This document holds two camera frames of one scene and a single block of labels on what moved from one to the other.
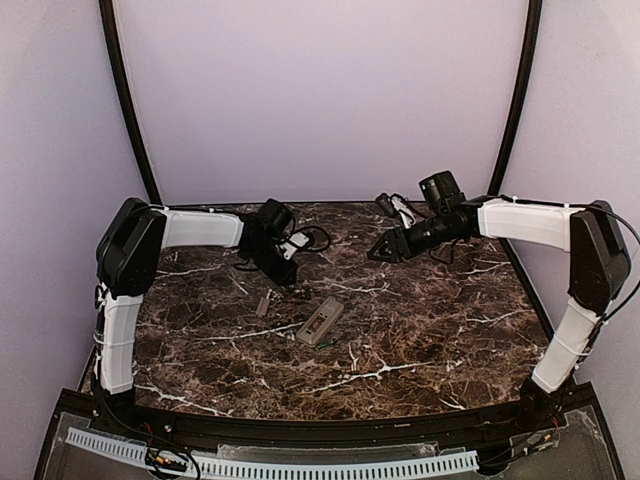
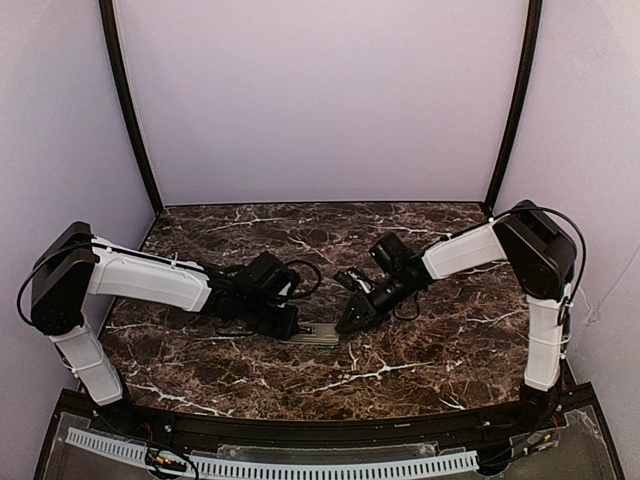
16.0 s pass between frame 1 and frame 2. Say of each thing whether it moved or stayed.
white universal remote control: moved
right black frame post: stayed
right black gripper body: moved
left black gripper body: moved
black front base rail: stayed
